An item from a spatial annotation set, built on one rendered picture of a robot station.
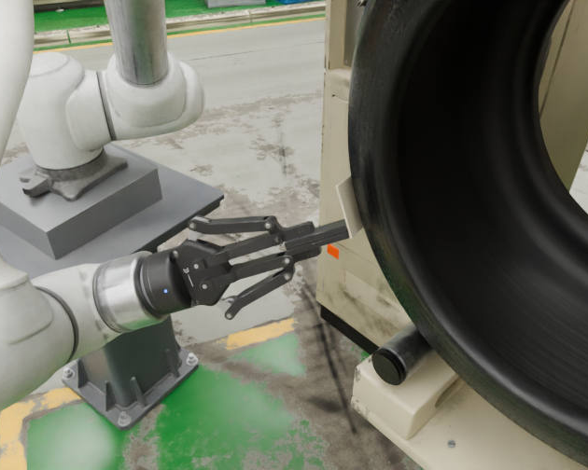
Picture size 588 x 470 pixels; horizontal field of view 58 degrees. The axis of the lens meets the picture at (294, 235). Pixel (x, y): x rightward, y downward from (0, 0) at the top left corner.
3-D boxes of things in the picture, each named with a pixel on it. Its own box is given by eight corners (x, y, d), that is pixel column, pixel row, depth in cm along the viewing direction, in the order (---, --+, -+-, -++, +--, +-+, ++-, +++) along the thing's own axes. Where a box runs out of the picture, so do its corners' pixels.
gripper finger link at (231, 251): (204, 262, 64) (200, 252, 63) (290, 234, 61) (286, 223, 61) (194, 274, 60) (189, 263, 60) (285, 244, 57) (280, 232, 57)
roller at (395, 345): (538, 221, 76) (561, 244, 75) (518, 237, 80) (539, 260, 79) (381, 346, 58) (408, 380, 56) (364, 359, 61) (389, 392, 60)
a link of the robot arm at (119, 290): (147, 313, 70) (188, 302, 69) (115, 347, 61) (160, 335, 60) (119, 251, 68) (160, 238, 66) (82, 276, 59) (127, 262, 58)
